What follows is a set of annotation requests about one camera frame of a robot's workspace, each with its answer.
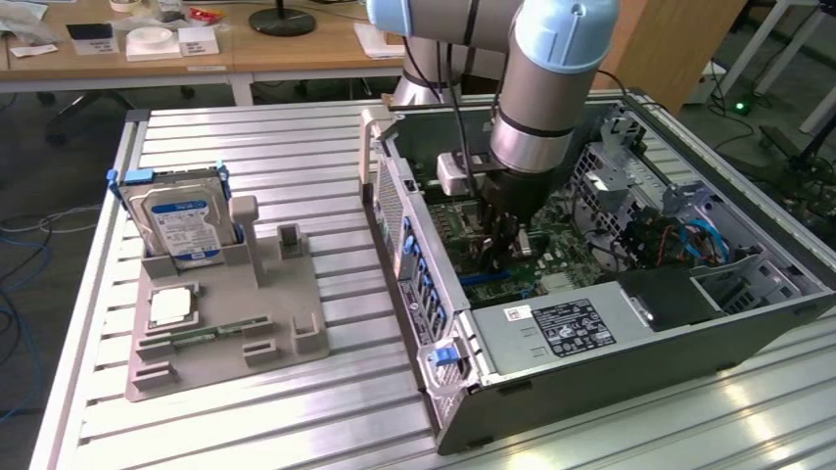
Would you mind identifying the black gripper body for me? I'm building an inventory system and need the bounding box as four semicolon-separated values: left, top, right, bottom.
481;165;557;232

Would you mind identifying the small graphics card with fan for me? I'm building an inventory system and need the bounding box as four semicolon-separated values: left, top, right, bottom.
480;222;534;278

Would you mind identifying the CPU socket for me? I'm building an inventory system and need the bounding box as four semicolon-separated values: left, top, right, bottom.
454;200;488;235

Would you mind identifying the green motherboard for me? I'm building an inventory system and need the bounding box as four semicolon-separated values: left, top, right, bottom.
417;170;628;309

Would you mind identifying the metal disk bay cage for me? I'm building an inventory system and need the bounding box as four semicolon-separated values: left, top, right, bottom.
564;115;713;236

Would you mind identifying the blue expansion slot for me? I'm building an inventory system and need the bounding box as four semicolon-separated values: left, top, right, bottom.
458;269;512;288

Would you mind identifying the gray card retention cover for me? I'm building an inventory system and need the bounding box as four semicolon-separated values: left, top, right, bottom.
357;108;401;190

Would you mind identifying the silver power supply with label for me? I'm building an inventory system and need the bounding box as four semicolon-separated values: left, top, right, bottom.
470;282;658;388

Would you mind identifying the black plastic shroud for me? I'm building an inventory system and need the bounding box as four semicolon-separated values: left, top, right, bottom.
616;266;726;334

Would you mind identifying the white paper stack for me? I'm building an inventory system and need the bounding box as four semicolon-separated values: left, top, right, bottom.
353;22;408;60

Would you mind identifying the wooden cabinet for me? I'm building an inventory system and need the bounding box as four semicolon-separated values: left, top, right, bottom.
590;0;749;112

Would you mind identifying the dark open PC case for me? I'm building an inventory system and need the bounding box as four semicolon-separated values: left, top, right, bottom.
357;87;836;456

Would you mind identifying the wooden desk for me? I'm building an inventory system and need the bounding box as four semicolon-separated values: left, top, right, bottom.
0;0;510;107

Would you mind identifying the black round lamp base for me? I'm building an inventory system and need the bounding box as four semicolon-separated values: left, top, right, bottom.
246;0;318;38

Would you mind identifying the hard disk in blue carrier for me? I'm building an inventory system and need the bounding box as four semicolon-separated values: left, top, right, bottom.
106;161;246;270

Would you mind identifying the green RAM stick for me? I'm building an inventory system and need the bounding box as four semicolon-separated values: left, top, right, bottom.
169;320;253;347

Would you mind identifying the gray parts rack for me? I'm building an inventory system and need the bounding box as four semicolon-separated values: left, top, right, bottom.
122;194;332;403

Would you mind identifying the silver CPU chip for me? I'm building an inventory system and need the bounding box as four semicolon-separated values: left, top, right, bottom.
148;288;197;327

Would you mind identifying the plain white box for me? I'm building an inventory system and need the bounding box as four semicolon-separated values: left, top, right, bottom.
176;26;222;58

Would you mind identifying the white box with round dish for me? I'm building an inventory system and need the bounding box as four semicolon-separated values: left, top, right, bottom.
124;26;182;63

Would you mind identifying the black chair base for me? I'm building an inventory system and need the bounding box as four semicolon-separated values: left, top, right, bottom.
37;87;136;144

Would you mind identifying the white box with black top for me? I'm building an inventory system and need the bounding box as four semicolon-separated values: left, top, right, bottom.
64;23;121;56

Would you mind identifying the clear plastic bag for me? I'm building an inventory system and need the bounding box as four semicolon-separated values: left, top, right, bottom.
0;0;66;45

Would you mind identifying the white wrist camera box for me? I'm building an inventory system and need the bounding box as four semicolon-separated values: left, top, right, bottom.
434;152;489;197

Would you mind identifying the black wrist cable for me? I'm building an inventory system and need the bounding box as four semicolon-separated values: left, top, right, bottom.
398;34;477;197

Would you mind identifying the black cable behind case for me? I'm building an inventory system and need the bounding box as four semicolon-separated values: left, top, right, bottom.
593;68;636;98

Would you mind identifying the blue wire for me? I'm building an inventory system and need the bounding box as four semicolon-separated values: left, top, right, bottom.
681;219;732;268

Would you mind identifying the white table frame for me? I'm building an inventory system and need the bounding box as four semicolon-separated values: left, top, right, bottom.
714;0;836;133

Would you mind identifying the white floor cable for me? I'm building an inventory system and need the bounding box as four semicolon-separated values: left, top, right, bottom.
0;205;102;235

